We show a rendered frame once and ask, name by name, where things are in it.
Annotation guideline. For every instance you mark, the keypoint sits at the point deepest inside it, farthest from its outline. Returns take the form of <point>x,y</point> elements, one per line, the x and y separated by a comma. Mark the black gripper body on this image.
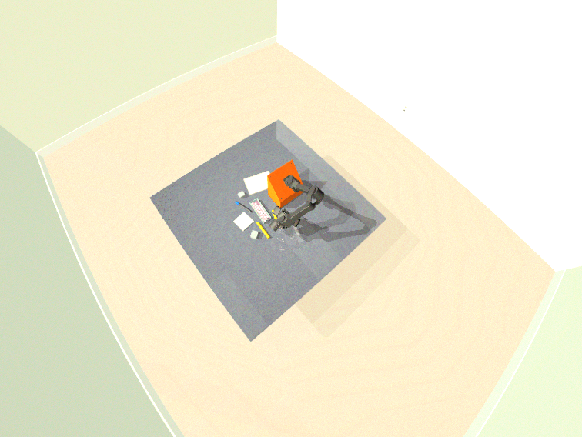
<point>277,211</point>

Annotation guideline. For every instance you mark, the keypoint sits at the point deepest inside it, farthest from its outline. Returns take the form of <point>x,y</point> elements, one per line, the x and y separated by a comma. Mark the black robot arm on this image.
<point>286,220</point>

